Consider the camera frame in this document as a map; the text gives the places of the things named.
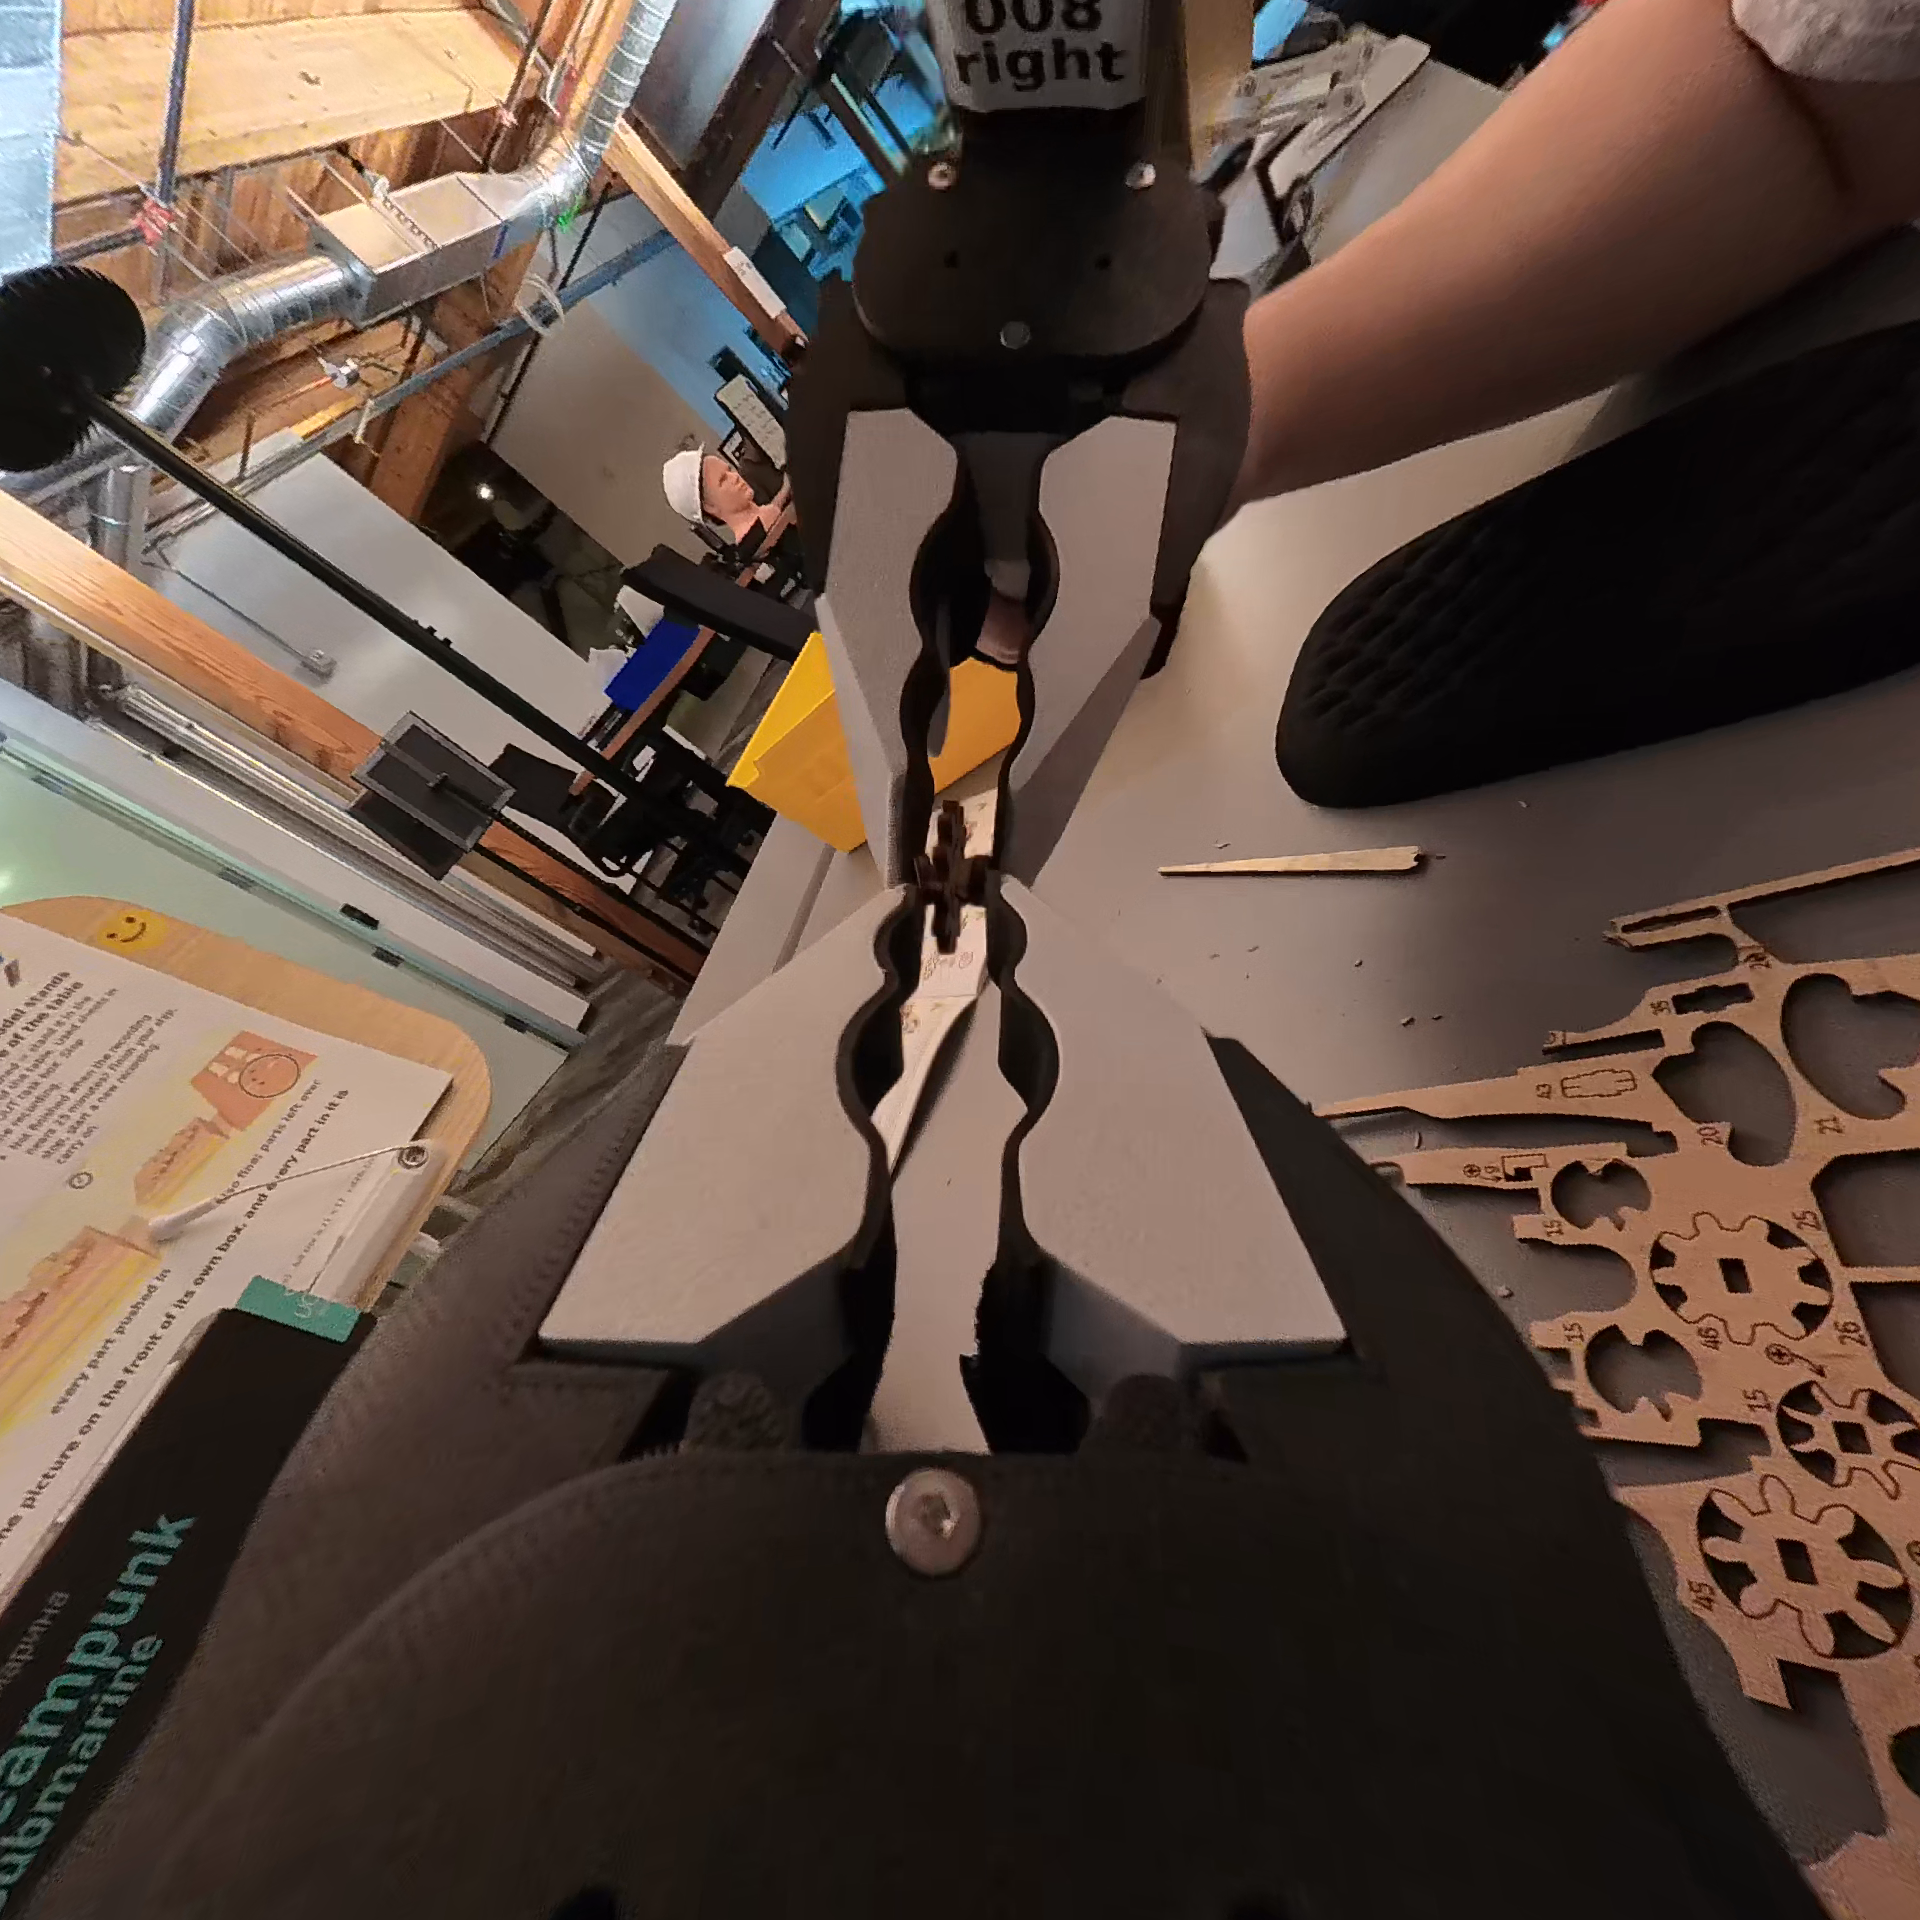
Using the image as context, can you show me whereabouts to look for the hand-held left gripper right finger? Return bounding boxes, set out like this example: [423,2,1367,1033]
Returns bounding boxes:
[976,875,1347,1373]

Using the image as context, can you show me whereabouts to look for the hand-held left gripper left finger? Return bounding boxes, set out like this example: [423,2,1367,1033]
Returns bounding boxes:
[537,877,917,1373]

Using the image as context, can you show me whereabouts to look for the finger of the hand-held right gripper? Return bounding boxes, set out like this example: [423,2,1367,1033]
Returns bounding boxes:
[983,412,1181,879]
[814,403,969,892]

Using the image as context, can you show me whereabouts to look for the small dark wooden gear assembly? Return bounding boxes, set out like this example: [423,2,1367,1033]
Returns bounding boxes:
[904,799,994,965]

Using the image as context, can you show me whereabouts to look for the person's right forearm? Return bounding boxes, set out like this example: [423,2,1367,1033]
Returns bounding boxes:
[1229,0,1920,502]

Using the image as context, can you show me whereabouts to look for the laser-cut wooden parts sheet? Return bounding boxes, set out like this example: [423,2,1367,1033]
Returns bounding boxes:
[1319,845,1920,1920]

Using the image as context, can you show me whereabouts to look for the black model kit box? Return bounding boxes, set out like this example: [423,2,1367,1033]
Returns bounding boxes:
[0,1275,379,1920]

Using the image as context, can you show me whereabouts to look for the black background table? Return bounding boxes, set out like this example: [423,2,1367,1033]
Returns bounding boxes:
[621,543,820,663]

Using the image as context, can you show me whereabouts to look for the yellow plastic bin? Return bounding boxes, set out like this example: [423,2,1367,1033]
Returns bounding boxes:
[727,627,1027,856]

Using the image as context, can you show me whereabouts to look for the blue storage bin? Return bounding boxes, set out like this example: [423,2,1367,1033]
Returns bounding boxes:
[604,619,723,710]

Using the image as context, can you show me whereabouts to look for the white illustrated instruction booklet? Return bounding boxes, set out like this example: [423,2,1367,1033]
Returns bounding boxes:
[867,786,1004,1175]

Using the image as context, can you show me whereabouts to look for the pointed wooden stick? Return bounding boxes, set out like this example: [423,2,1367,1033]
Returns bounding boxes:
[1159,842,1433,883]

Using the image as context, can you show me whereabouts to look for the black square plate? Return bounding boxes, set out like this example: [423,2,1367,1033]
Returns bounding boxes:
[349,713,516,883]

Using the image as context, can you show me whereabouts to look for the glass window panel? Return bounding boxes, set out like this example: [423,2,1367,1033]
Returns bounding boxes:
[0,682,596,1052]

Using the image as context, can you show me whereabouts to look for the printed instruction poster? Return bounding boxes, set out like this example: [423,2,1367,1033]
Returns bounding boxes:
[0,912,457,1590]

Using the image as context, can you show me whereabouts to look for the white shirt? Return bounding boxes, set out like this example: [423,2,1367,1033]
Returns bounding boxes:
[1726,0,1920,93]

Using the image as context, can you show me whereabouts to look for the grey metal bracket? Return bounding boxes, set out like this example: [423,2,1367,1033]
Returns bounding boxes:
[1219,27,1433,159]

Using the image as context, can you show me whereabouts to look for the white pin on thin wire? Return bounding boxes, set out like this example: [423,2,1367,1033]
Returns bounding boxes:
[146,1140,434,1242]

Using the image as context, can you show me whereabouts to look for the silver ventilation duct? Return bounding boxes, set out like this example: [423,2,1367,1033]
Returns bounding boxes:
[0,0,684,502]

